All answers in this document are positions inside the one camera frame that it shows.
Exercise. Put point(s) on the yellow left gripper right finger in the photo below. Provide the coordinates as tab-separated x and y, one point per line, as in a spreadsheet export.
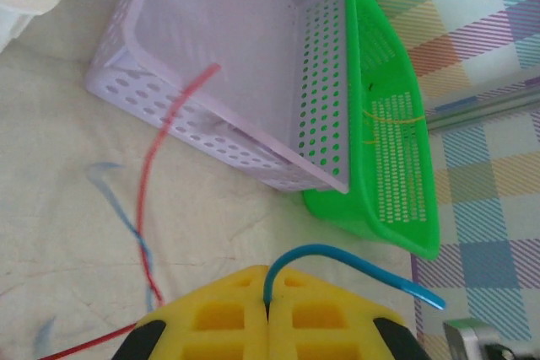
320	322

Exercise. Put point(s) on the lilac perforated plastic basket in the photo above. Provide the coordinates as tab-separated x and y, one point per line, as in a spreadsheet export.
219	18

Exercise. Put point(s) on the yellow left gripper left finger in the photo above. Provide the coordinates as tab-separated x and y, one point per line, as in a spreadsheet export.
219	322

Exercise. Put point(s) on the green perforated plastic basket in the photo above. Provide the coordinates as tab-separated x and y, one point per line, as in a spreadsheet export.
379	82

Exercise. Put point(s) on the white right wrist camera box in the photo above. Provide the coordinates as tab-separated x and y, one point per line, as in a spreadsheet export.
464	341

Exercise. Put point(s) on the aluminium frame post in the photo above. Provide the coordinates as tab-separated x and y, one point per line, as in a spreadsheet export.
485	107

